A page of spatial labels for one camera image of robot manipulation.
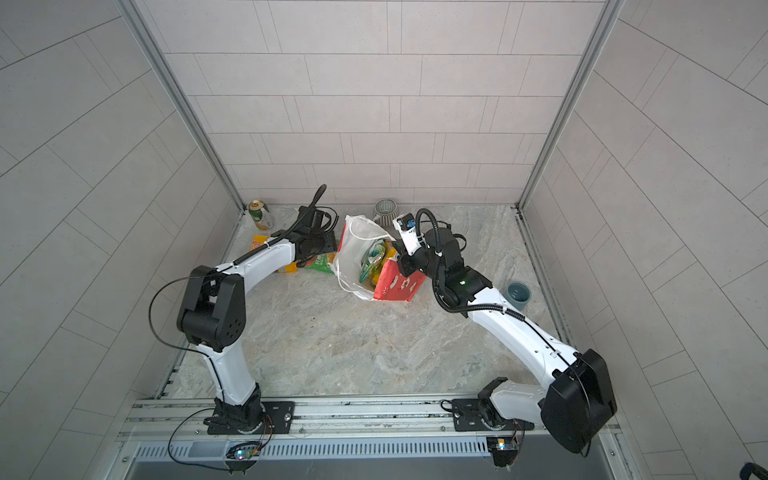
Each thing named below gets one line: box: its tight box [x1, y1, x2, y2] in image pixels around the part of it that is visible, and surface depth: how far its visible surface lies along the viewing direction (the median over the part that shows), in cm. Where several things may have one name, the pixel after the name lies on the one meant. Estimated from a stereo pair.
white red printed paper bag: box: [334, 215, 426, 302], surface depth 85 cm
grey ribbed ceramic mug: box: [374, 198, 397, 227], surface depth 108 cm
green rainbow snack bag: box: [359, 239, 386, 283], surface depth 87 cm
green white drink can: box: [248, 200, 270, 231], surface depth 104 cm
